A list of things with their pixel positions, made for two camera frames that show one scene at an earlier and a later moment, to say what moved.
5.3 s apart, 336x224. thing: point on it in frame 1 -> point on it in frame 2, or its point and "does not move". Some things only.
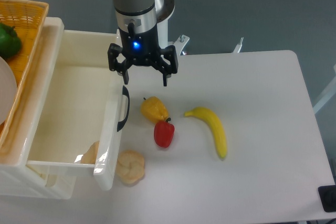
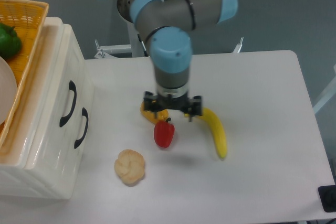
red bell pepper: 164,133 does not move
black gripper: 139,49 -> 153,102
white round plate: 8,91 does not move
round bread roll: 130,167 does not move
